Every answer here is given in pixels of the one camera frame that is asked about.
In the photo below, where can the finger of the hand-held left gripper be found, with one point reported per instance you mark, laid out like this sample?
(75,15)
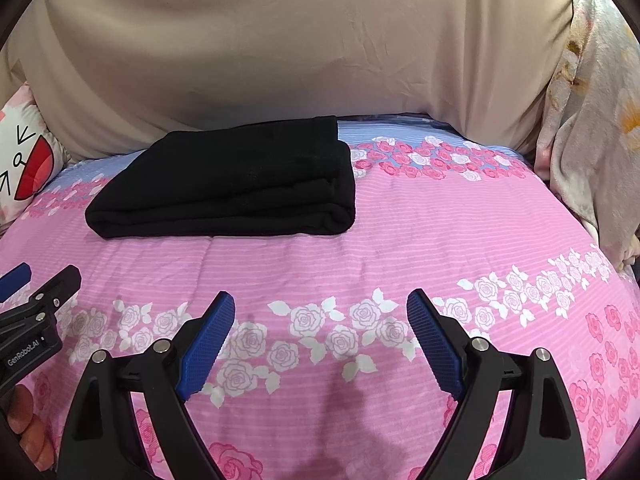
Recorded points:
(15,280)
(60,287)

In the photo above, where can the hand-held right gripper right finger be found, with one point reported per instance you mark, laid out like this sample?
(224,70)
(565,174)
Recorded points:
(435,345)

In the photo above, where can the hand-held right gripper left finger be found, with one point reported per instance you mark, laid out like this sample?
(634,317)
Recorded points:
(207,345)

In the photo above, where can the black pants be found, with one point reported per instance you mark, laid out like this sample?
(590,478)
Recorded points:
(225,185)

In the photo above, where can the person's left hand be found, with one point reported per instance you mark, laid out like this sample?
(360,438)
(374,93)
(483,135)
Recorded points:
(32,430)

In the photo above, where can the pink floral bed sheet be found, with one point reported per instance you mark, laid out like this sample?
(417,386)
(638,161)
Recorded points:
(400,260)

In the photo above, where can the white cartoon face pillow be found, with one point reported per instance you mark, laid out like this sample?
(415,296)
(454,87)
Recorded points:
(25,155)

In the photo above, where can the pale floral blanket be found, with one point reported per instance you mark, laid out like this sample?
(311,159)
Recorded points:
(595,135)

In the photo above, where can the beige padded headboard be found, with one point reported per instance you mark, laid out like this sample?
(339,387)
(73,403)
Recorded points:
(300,35)

